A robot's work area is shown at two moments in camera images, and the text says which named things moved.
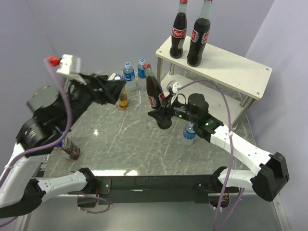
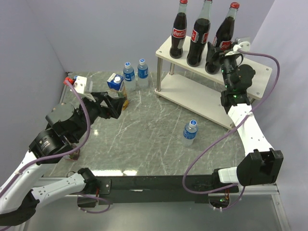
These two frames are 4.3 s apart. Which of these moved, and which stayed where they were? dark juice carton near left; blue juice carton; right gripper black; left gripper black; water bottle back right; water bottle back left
Moved: right gripper black; left gripper black
Stayed: blue juice carton; dark juice carton near left; water bottle back right; water bottle back left
